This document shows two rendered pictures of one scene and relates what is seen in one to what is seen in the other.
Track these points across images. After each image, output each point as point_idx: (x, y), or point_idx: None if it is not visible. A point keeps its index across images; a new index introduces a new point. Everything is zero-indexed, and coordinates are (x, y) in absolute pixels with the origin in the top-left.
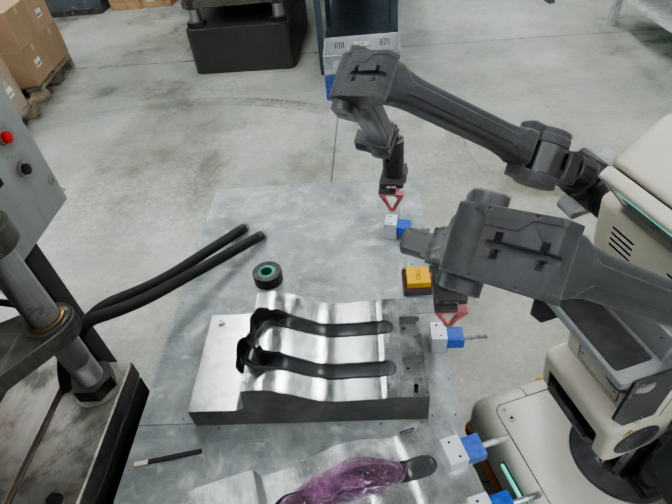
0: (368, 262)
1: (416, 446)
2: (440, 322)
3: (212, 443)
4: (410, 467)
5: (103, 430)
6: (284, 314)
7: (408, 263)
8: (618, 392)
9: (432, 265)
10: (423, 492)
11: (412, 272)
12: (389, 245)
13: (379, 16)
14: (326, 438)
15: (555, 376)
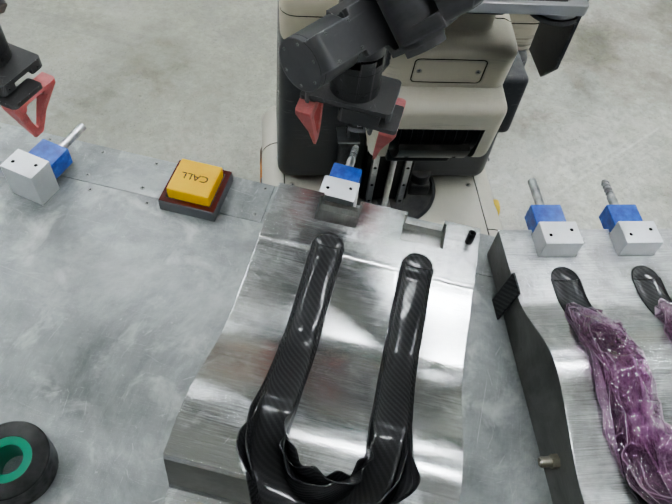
0: (94, 250)
1: (537, 281)
2: (324, 180)
3: None
4: (565, 300)
5: None
6: (260, 400)
7: (138, 191)
8: (484, 67)
9: (307, 92)
10: (604, 295)
11: (184, 183)
12: (69, 203)
13: None
14: (474, 422)
15: (405, 126)
